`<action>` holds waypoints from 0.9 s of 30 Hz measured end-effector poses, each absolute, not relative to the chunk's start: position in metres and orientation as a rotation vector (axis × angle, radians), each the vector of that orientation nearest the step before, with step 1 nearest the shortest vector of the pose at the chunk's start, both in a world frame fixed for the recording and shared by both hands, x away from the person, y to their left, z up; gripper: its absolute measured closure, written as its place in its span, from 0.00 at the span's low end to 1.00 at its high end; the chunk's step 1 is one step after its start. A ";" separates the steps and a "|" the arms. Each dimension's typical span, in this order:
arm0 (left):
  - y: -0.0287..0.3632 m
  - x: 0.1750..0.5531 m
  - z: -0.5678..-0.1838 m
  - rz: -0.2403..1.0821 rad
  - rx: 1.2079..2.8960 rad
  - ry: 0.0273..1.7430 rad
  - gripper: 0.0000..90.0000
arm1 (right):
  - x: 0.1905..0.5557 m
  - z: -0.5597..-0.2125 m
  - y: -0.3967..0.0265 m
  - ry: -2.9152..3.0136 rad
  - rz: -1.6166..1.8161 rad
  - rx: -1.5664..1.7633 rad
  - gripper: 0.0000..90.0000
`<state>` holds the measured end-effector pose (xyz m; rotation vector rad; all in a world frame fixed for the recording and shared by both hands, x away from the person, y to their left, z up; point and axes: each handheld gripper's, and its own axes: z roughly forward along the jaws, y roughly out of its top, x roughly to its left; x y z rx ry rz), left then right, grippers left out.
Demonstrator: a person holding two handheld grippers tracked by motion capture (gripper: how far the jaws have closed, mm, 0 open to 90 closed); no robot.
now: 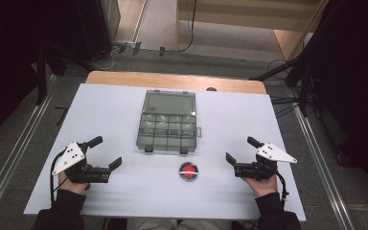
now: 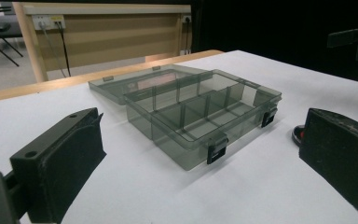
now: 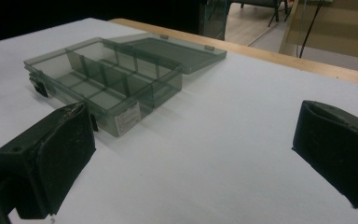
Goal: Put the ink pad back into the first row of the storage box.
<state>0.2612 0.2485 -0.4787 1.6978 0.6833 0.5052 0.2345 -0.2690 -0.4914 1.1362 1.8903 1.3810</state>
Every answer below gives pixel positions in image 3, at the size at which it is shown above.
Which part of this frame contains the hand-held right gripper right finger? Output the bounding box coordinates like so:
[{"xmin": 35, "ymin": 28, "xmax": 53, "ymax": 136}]
[{"xmin": 291, "ymin": 100, "xmax": 358, "ymax": 216}]

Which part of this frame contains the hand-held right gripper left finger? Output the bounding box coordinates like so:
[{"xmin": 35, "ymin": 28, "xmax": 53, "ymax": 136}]
[{"xmin": 0, "ymin": 102, "xmax": 97, "ymax": 220}]

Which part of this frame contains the dark chair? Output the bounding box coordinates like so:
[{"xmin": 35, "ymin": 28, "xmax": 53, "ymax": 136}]
[{"xmin": 229, "ymin": 0, "xmax": 290, "ymax": 28}]

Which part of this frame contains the clear grey plastic organizer box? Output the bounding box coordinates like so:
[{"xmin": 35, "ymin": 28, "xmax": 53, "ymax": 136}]
[{"xmin": 23, "ymin": 33, "xmax": 227, "ymax": 138}]

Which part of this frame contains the black cable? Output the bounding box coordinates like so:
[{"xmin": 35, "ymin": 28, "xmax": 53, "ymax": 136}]
[{"xmin": 296, "ymin": 0, "xmax": 325, "ymax": 59}]

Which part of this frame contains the beige partition panel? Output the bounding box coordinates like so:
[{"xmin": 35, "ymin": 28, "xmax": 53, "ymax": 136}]
[{"xmin": 279, "ymin": 0, "xmax": 358, "ymax": 62}]

